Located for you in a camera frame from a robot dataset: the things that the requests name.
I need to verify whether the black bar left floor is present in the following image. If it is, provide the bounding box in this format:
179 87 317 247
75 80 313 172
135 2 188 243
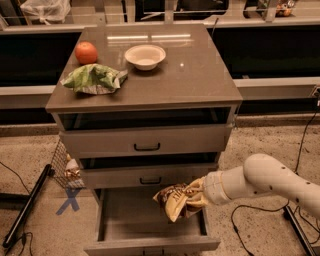
2 164 53 249

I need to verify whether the grey drawer cabinet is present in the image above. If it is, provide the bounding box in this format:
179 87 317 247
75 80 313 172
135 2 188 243
45 23 244 191

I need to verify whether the orange fruit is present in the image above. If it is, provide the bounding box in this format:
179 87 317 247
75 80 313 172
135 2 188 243
75 41 98 65

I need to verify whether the grey drawer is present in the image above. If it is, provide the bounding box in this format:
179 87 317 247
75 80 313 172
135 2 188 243
60 125 232 159
84 186 220 256
81 163 218 189

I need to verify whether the bottom grey drawer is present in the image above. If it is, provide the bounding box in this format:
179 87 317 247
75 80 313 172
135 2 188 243
84 186 220 256

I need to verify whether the wire mesh basket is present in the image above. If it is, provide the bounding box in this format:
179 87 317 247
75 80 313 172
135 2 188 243
51 141 85 189

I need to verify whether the white bowl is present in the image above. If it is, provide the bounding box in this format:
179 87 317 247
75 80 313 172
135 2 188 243
125 45 166 71

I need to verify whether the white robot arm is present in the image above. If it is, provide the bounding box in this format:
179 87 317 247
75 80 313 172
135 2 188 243
203 154 320 219

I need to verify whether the black cable on floor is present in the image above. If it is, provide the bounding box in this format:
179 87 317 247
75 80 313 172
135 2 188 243
230 199 291 256

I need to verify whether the black bar right floor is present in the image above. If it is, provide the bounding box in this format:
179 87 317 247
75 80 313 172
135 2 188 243
283 206 320 256

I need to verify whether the blue tape cross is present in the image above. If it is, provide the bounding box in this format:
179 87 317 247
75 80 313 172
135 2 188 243
56 188 80 215

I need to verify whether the brown and yellow chip bag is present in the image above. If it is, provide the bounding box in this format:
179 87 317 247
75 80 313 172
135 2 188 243
153 177 208 222

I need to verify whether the clear plastic bag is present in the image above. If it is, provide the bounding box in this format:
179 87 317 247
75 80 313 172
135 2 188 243
20 0 71 25

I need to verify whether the black bar floor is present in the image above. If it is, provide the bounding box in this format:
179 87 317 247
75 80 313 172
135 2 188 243
283 206 320 256
2 164 53 249

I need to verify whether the top grey drawer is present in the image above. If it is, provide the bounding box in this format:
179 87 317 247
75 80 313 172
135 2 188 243
60 125 232 159

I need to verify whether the middle grey drawer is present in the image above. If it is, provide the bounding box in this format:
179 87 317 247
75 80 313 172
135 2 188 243
81 163 218 189

